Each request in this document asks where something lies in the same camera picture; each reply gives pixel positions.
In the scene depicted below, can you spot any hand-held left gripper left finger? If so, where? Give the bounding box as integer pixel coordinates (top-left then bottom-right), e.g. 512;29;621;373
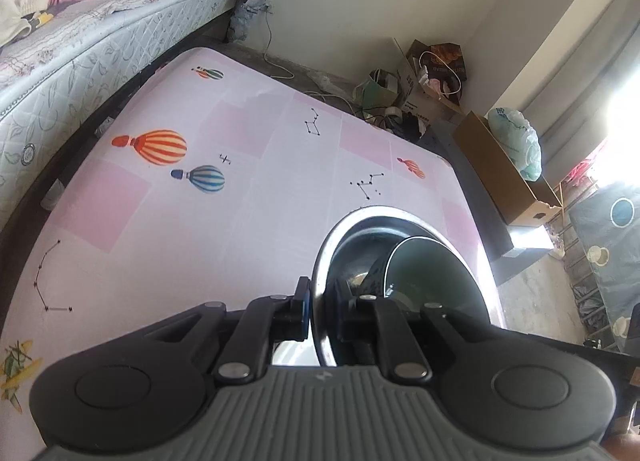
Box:
142;276;313;387

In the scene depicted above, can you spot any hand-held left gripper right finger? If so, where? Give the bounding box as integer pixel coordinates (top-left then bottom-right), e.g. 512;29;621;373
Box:
337;286;506;384

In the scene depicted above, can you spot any steel bowl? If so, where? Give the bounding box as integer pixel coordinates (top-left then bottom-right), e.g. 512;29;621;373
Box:
311;206;495;368

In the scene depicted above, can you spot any person's right hand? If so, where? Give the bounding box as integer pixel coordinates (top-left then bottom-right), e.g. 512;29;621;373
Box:
602;433;640;461

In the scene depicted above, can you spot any dark blue printed blanket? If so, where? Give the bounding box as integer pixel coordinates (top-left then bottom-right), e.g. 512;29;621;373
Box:
567;183;640;354

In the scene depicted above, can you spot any pink printed tablecloth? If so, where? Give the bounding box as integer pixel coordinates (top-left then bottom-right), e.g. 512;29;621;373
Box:
0;46;506;442

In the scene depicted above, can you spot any brown cardboard box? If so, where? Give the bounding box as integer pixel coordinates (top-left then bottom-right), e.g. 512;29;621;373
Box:
452;111;563;226

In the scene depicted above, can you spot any white cardboard box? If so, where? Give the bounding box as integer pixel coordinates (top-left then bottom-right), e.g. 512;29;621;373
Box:
397;38;456;124

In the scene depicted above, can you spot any light green paper bag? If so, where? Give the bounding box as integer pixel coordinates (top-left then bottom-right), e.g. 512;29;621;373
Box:
355;70;401;112

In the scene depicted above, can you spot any clear plastic wrap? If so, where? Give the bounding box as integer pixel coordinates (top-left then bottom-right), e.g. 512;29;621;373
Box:
307;70;335;92

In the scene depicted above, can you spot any pale green plastic bag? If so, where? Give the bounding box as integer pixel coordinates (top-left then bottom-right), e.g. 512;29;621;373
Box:
487;106;543;182

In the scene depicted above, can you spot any white quilted mattress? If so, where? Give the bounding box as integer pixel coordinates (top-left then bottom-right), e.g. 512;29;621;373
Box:
0;0;238;182

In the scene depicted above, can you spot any white cable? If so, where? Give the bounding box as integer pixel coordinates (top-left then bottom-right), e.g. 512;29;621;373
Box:
261;16;296;82

